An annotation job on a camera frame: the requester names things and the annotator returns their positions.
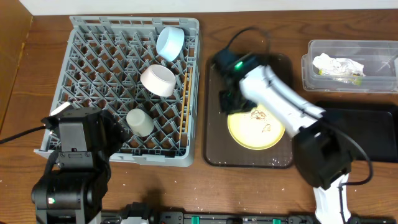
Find wooden chopstick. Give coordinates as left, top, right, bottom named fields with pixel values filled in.
left=179, top=72, right=188, bottom=140
left=185, top=67, right=193, bottom=133

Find white cup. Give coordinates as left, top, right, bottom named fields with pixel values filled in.
left=126, top=108, right=154, bottom=137

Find light blue bowl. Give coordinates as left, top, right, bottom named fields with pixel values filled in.
left=156, top=27, right=185, bottom=61

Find yellow plate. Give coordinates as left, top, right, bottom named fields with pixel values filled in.
left=227, top=105, right=285, bottom=151

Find white pink bowl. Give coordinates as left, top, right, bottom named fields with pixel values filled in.
left=141, top=65, right=176, bottom=97

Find yellow green snack wrapper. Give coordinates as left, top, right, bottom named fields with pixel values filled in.
left=312, top=53, right=366, bottom=85

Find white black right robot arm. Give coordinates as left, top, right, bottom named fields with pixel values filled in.
left=212, top=49, right=354, bottom=223

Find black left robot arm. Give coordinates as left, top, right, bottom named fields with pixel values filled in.
left=31, top=107, right=128, bottom=223

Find grey dishwasher rack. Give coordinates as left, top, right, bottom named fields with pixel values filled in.
left=52, top=16, right=201, bottom=167

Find food scraps on plate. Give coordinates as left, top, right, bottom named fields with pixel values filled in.
left=250, top=109, right=272, bottom=133

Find dark brown tray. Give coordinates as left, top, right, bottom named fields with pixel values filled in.
left=202, top=59, right=293, bottom=169

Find clear plastic bin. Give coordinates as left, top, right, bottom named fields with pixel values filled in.
left=302, top=40, right=397, bottom=93

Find black bin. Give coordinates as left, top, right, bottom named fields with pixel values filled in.
left=316, top=101, right=397, bottom=163

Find black cable left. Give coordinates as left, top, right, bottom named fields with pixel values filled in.
left=0, top=124, right=50, bottom=144

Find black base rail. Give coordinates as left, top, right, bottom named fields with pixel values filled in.
left=101, top=202, right=317, bottom=224

